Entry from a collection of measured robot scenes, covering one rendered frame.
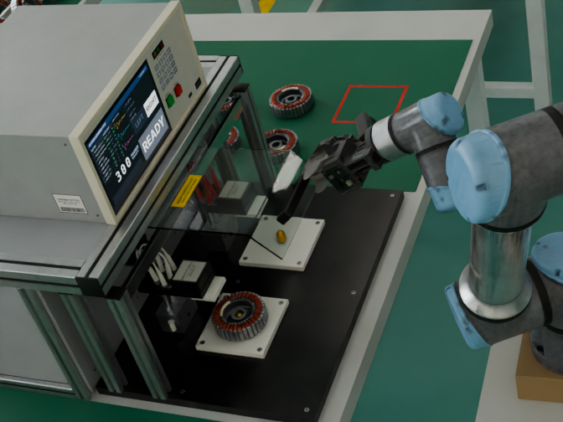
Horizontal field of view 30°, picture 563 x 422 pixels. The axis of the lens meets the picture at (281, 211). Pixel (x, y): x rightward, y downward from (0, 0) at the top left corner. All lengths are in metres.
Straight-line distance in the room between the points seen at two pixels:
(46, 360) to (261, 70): 1.13
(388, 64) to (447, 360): 0.84
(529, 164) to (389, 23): 1.66
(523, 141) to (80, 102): 0.86
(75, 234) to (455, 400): 1.33
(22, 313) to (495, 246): 0.95
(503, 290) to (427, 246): 1.71
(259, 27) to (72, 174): 1.34
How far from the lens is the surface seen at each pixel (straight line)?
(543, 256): 1.76
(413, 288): 3.22
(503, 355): 2.02
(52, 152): 1.88
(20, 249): 1.98
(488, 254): 1.54
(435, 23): 2.94
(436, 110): 1.75
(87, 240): 1.93
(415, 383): 2.97
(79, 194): 1.92
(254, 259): 2.26
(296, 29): 3.05
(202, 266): 2.08
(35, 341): 2.11
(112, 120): 1.91
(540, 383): 1.90
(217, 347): 2.11
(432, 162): 1.77
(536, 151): 1.37
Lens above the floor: 2.27
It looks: 39 degrees down
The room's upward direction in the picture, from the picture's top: 17 degrees counter-clockwise
